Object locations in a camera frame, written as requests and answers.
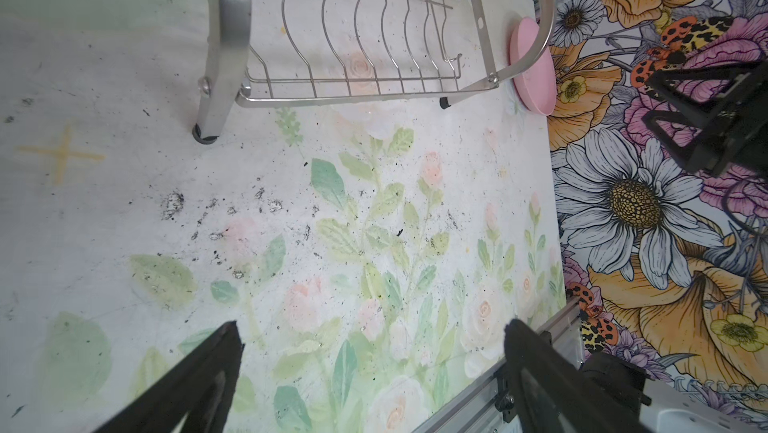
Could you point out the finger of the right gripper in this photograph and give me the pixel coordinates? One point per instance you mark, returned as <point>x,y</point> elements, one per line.
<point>695,150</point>
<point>700,93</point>

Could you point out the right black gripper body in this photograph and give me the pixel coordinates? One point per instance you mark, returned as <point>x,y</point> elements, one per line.
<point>735,121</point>

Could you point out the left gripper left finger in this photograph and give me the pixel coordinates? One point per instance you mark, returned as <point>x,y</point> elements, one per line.
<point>196,395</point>

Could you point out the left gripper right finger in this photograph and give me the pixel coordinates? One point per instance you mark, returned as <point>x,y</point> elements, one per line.
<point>552,385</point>

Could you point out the pink round plate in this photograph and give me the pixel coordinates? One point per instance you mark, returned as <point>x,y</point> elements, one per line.
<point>536,87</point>

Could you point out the chrome wire dish rack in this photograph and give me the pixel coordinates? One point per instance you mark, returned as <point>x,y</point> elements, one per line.
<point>287,54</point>

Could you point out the aluminium front rail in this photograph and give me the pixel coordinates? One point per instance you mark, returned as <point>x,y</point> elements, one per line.
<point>486,404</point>

